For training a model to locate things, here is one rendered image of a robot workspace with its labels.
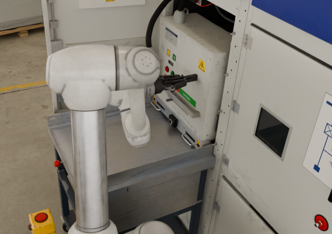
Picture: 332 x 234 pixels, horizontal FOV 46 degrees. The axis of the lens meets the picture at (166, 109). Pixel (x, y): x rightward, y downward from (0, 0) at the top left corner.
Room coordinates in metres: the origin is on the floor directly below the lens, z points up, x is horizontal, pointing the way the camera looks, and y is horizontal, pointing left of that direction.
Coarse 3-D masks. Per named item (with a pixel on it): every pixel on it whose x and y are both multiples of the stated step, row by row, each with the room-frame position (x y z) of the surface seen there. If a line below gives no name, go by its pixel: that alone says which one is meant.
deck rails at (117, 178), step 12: (108, 108) 1.87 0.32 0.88; (48, 120) 1.70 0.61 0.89; (60, 120) 1.73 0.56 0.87; (180, 156) 1.47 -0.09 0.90; (192, 156) 1.50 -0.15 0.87; (204, 156) 1.54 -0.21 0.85; (132, 168) 1.34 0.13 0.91; (144, 168) 1.37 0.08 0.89; (156, 168) 1.40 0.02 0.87; (168, 168) 1.43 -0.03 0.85; (108, 180) 1.28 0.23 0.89; (120, 180) 1.31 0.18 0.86
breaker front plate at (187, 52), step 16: (160, 32) 1.98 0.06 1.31; (176, 32) 1.84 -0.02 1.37; (160, 48) 1.97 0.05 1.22; (176, 48) 1.83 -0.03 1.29; (192, 48) 1.71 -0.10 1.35; (176, 64) 1.82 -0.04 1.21; (192, 64) 1.70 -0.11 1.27; (208, 64) 1.59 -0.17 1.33; (208, 80) 1.57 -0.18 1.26; (160, 96) 1.94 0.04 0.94; (176, 96) 1.79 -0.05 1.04; (192, 96) 1.67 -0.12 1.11; (176, 112) 1.78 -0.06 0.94; (192, 112) 1.66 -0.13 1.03; (192, 128) 1.64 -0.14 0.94
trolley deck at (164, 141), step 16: (160, 112) 1.91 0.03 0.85; (48, 128) 1.70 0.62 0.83; (64, 128) 1.69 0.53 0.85; (112, 128) 1.72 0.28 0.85; (160, 128) 1.75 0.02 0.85; (176, 128) 1.76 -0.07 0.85; (64, 144) 1.56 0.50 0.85; (112, 144) 1.58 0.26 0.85; (128, 144) 1.59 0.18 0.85; (160, 144) 1.61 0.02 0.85; (176, 144) 1.62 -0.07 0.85; (64, 160) 1.44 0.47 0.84; (112, 160) 1.46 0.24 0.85; (128, 160) 1.47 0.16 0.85; (144, 160) 1.48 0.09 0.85; (208, 160) 1.51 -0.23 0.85; (160, 176) 1.38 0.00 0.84; (176, 176) 1.42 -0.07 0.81; (112, 192) 1.25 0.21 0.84; (128, 192) 1.29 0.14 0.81
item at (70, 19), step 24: (48, 0) 1.84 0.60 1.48; (72, 0) 1.91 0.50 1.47; (96, 0) 1.94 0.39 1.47; (120, 0) 1.99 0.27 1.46; (144, 0) 2.04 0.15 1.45; (48, 24) 1.84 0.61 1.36; (72, 24) 1.91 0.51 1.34; (96, 24) 1.96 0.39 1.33; (120, 24) 2.02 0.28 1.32; (144, 24) 2.08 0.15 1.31; (48, 48) 1.83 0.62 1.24
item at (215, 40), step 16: (192, 16) 2.03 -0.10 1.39; (192, 32) 1.81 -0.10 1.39; (208, 32) 1.82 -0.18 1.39; (224, 32) 1.84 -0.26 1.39; (208, 48) 1.62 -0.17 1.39; (224, 48) 1.64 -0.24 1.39; (224, 64) 1.60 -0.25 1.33; (224, 80) 1.61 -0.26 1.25; (208, 96) 1.57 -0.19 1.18; (208, 112) 1.57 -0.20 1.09; (208, 128) 1.58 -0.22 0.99
